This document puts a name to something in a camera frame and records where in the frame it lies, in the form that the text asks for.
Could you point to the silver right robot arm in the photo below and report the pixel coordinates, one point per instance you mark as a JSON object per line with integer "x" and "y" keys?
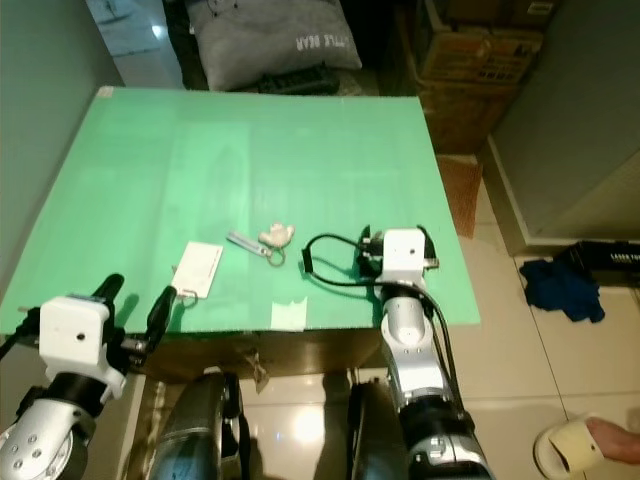
{"x": 420, "y": 360}

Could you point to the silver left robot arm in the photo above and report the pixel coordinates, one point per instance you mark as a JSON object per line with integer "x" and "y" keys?
{"x": 50, "y": 440}

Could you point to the white card key tag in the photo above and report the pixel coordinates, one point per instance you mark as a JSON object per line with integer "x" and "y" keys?
{"x": 198, "y": 270}

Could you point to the white tape piece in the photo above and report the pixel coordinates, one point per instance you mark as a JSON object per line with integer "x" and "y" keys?
{"x": 290, "y": 315}

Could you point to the keyring with white charm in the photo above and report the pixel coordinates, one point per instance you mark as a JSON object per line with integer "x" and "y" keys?
{"x": 274, "y": 237}

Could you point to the dark blue cloth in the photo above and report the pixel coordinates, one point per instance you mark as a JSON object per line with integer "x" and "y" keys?
{"x": 560, "y": 288}

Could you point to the black box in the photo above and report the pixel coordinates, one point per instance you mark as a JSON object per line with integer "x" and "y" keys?
{"x": 605, "y": 260}

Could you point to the robot right leg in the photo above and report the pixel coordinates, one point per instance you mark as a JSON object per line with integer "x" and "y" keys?
{"x": 375, "y": 440}

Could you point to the grey remote controller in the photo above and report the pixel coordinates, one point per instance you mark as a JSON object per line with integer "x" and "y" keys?
{"x": 300, "y": 80}

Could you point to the printed cardboard box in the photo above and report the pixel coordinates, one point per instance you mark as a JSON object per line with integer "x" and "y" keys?
{"x": 480, "y": 55}

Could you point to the beige slipper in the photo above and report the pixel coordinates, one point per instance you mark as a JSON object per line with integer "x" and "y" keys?
{"x": 565, "y": 450}

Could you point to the grey Little Bear pillow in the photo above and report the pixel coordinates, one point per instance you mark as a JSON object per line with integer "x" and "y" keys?
{"x": 265, "y": 45}

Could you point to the person's foot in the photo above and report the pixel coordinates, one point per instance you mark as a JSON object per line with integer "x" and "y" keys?
{"x": 615, "y": 438}

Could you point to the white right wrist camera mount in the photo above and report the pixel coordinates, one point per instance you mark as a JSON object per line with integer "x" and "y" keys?
{"x": 405, "y": 255}

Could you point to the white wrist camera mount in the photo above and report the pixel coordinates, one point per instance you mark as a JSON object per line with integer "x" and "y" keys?
{"x": 75, "y": 335}
{"x": 405, "y": 255}

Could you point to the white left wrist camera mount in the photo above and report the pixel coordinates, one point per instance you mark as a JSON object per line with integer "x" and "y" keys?
{"x": 75, "y": 335}

